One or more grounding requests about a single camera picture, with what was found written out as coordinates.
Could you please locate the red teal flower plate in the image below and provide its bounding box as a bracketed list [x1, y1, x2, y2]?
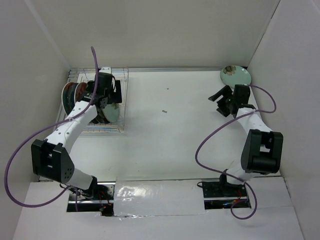
[61, 82, 74, 102]
[74, 82, 87, 103]

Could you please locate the light green flower plate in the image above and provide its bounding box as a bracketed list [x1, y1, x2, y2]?
[102, 103, 120, 123]
[220, 65, 252, 88]

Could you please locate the dark blue plate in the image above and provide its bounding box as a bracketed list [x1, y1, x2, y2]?
[61, 98, 68, 116]
[67, 83, 79, 115]

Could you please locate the brown rimmed cream plate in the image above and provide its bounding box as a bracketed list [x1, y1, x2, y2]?
[90, 113, 104, 124]
[97, 109, 110, 124]

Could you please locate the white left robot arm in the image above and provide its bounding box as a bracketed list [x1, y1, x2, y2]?
[31, 68, 122, 200]

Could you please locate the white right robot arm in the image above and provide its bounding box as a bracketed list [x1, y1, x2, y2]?
[208, 84, 284, 196]

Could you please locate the white taped cover panel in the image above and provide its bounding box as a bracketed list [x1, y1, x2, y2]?
[113, 180, 206, 217]

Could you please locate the chrome wire dish rack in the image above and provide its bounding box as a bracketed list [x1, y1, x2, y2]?
[67, 67, 129, 136]

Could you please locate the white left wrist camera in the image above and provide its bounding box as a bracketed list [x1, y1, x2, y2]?
[99, 66, 112, 74]

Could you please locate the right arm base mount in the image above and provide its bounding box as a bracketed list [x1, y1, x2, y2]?
[196, 175, 251, 210]

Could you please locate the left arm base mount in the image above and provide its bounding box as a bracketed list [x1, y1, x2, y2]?
[66, 182, 116, 217]

